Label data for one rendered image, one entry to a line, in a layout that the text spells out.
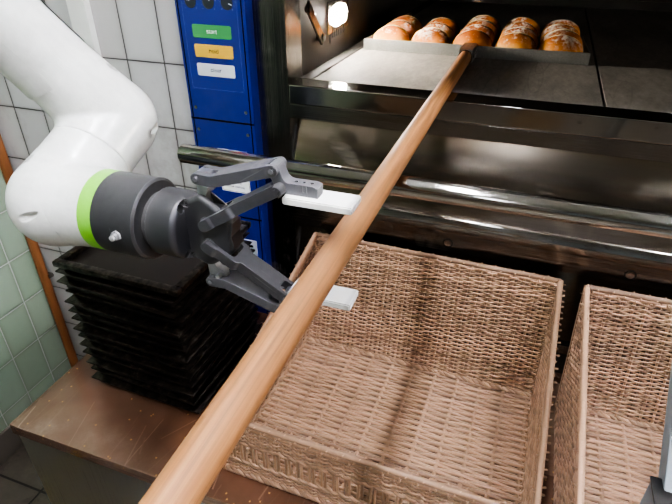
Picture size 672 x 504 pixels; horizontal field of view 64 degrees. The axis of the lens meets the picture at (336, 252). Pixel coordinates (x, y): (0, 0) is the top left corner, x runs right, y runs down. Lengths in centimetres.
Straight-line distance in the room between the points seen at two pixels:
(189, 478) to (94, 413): 96
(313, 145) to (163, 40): 40
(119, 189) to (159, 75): 75
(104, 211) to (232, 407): 31
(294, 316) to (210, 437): 13
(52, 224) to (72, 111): 14
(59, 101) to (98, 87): 5
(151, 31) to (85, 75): 62
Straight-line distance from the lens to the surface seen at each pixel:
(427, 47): 147
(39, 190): 66
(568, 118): 107
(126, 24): 135
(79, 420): 129
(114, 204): 60
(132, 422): 125
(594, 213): 73
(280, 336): 42
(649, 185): 115
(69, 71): 71
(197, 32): 121
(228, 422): 36
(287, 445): 97
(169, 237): 58
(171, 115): 135
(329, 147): 119
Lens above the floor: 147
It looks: 32 degrees down
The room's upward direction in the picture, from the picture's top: straight up
